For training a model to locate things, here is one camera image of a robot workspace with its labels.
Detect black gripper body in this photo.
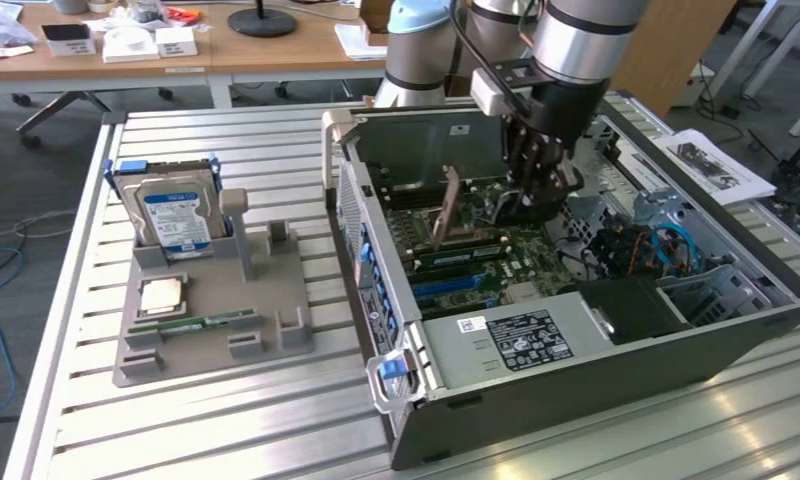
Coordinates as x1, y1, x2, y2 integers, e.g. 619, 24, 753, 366
503, 79, 610, 201

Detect white floor box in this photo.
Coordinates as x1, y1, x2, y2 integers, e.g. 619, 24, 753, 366
683, 62, 717, 109

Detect wooden cabinet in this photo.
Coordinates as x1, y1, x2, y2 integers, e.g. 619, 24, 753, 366
599, 0, 739, 116

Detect metal socket cover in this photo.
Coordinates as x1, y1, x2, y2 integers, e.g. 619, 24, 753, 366
476, 192, 516, 229

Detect perforated metal drive cage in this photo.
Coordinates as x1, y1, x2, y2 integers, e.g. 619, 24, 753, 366
543, 107, 686, 261

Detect printed paper stack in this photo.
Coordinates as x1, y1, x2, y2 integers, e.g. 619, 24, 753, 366
653, 128, 779, 206

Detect CPU socket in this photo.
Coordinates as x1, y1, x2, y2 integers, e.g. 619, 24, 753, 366
424, 204, 487, 246

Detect green motherboard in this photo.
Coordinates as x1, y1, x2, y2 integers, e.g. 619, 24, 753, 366
372, 172, 595, 321

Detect green RAM stick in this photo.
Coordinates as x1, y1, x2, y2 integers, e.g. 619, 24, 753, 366
410, 239, 512, 266
127, 309, 259, 335

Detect white papers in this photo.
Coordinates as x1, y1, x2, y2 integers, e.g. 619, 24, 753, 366
334, 22, 392, 62

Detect brown cardboard box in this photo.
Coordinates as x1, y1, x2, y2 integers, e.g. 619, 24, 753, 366
359, 0, 394, 34

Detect black RAM slot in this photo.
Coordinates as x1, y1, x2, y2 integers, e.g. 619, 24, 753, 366
410, 263, 488, 285

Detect grey metal disk bay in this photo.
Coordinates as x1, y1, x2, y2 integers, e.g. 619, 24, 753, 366
657, 264, 775, 326

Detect wooden office desk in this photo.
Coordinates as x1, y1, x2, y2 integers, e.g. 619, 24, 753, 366
0, 2, 216, 149
209, 0, 579, 109

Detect black round lamp base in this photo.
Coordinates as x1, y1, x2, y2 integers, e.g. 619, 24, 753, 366
227, 0, 300, 39

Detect grey power supply unit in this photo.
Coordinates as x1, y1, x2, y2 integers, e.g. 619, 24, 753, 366
420, 292, 615, 391

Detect dark grey open PC case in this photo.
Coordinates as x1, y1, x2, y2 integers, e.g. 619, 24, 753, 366
320, 89, 800, 471

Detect small white box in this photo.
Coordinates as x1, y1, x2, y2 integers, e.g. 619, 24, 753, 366
153, 25, 199, 59

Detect orange packet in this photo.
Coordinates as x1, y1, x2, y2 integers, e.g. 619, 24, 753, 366
165, 5, 208, 26

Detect hard disk with blue label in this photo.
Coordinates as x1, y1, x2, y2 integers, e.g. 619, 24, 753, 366
120, 178, 228, 256

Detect grey plastic parts rack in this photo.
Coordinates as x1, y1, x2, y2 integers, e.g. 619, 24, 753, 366
111, 174, 316, 389

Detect blue plastic disk caddy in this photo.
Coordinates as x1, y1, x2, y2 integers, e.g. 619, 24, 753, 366
104, 157, 223, 201

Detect white boxes on desk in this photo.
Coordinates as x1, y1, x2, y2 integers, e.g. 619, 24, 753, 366
100, 27, 161, 64

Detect silver CPU chip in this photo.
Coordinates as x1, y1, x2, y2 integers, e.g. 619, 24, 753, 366
139, 279, 187, 314

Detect white box with black top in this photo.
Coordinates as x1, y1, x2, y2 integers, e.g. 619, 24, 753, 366
41, 23, 99, 57

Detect clear plastic bag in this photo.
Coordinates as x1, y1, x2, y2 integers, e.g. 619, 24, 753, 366
0, 12, 41, 49

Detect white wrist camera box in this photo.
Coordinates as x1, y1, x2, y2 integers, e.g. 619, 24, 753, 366
470, 58, 548, 117

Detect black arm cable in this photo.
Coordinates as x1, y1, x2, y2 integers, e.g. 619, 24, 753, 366
447, 0, 532, 111

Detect black wire bundle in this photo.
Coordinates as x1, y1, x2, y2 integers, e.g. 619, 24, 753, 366
586, 224, 650, 279

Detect blue wire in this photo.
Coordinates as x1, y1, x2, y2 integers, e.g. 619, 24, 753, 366
646, 222, 706, 276

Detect white table frame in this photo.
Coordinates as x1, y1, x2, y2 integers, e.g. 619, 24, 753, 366
706, 0, 800, 136

